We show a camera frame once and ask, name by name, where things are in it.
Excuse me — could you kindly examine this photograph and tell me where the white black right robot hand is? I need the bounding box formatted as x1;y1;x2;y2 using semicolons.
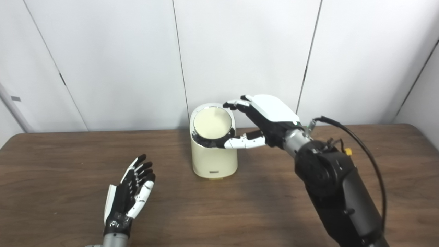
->
223;94;302;150

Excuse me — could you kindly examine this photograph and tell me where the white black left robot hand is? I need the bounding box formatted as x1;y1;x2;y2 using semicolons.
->
104;154;156;237

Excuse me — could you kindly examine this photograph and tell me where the round cream bin lid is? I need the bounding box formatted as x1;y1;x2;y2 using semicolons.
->
193;107;232;139

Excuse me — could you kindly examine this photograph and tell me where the cream-colored bin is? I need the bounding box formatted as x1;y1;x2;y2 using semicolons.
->
190;103;238;179

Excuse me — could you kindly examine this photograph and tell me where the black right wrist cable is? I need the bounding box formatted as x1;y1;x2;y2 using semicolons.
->
307;116;387;234

